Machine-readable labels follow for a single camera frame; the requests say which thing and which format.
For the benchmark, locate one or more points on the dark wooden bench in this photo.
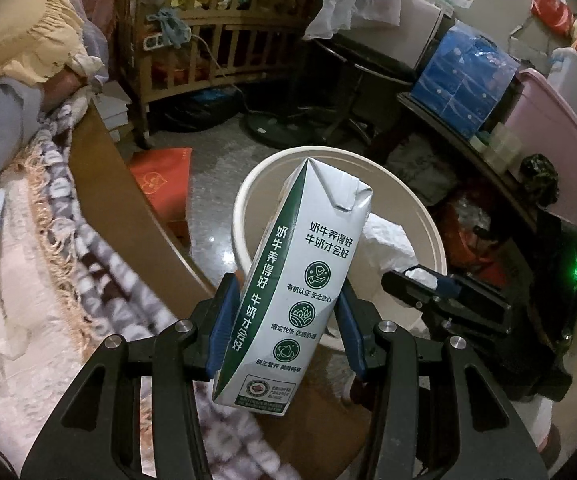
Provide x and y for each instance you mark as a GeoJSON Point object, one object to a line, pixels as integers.
{"type": "Point", "coordinates": [448, 125]}

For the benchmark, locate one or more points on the white green milk carton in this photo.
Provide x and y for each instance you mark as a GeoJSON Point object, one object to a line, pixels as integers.
{"type": "Point", "coordinates": [298, 270]}

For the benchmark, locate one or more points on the yellow frilled pillow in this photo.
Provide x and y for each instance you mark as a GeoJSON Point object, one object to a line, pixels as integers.
{"type": "Point", "coordinates": [23, 35]}

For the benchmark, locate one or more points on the stack of clear containers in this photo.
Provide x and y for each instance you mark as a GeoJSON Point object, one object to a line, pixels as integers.
{"type": "Point", "coordinates": [498, 147]}

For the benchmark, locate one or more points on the black fan base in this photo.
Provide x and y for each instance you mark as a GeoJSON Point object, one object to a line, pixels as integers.
{"type": "Point", "coordinates": [278, 130]}

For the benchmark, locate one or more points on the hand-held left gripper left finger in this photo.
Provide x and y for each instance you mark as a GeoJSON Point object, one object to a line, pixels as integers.
{"type": "Point", "coordinates": [223, 320]}

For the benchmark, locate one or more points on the white flat boxes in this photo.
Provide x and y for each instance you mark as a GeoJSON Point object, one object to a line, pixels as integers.
{"type": "Point", "coordinates": [111, 110]}

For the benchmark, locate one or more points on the beige plastic bin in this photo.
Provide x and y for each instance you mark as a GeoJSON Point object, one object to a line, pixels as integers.
{"type": "Point", "coordinates": [258, 200]}

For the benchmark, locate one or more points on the red gift box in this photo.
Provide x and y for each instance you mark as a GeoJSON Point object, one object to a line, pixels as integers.
{"type": "Point", "coordinates": [161, 180]}

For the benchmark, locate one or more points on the pink plastic storage tub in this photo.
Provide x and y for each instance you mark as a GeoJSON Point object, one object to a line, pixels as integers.
{"type": "Point", "coordinates": [553, 135]}

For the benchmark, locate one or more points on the camouflage cloth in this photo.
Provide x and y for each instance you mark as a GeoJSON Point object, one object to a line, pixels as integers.
{"type": "Point", "coordinates": [538, 177]}

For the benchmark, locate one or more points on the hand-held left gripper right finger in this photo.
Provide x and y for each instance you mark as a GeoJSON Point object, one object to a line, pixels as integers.
{"type": "Point", "coordinates": [351, 330]}

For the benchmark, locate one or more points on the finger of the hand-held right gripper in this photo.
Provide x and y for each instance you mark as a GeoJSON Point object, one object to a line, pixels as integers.
{"type": "Point", "coordinates": [408, 292]}
{"type": "Point", "coordinates": [488, 310]}

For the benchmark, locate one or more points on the grey printed bag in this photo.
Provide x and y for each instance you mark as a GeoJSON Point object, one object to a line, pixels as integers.
{"type": "Point", "coordinates": [426, 165]}

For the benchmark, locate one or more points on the orange red bag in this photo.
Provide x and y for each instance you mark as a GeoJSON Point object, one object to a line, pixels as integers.
{"type": "Point", "coordinates": [468, 235]}

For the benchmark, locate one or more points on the grey white fringed blanket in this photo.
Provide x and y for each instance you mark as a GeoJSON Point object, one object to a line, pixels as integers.
{"type": "Point", "coordinates": [108, 270]}

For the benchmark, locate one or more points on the white plastic bag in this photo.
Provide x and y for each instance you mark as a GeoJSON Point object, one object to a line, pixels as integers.
{"type": "Point", "coordinates": [353, 0]}

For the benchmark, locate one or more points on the white board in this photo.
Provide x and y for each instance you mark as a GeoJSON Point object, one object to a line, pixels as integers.
{"type": "Point", "coordinates": [418, 25]}

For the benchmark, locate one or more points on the wooden bed frame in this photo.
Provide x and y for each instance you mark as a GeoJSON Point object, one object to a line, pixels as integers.
{"type": "Point", "coordinates": [118, 175]}

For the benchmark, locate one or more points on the wooden crib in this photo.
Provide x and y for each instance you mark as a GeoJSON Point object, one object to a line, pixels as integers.
{"type": "Point", "coordinates": [218, 60]}

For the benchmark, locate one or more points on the red hanging bag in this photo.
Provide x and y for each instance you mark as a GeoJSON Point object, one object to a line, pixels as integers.
{"type": "Point", "coordinates": [553, 7]}

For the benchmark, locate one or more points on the black stool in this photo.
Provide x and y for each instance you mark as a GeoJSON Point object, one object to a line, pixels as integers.
{"type": "Point", "coordinates": [363, 70]}

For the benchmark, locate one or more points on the teal cloth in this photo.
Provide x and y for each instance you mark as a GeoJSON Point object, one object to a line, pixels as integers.
{"type": "Point", "coordinates": [171, 27]}

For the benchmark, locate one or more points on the blue tissue pack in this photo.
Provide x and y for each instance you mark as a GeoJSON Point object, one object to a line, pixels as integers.
{"type": "Point", "coordinates": [468, 80]}

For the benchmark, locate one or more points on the black bag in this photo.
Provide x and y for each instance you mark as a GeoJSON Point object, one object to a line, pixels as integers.
{"type": "Point", "coordinates": [198, 110]}

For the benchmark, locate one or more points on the white power strip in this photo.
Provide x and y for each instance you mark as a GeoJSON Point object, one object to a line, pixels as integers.
{"type": "Point", "coordinates": [152, 41]}

